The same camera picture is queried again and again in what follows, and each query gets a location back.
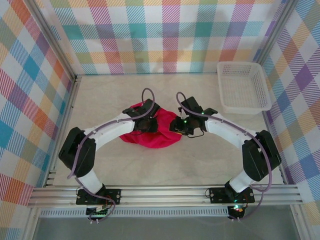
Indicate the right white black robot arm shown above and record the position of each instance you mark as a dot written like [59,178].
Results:
[225,130]

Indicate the white plastic basket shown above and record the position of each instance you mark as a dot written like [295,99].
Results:
[240,85]

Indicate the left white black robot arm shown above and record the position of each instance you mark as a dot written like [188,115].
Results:
[110,132]

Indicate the aluminium frame post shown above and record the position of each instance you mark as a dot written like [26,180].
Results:
[275,31]
[52,37]

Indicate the red t-shirt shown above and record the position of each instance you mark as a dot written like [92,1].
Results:
[155,141]

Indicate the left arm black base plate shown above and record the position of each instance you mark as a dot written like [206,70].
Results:
[110,192]

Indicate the aluminium frame leg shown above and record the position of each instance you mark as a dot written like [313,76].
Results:
[31,225]
[298,222]

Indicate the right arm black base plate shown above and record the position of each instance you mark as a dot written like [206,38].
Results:
[217,195]

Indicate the wide aluminium mounting beam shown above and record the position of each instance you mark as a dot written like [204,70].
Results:
[162,196]

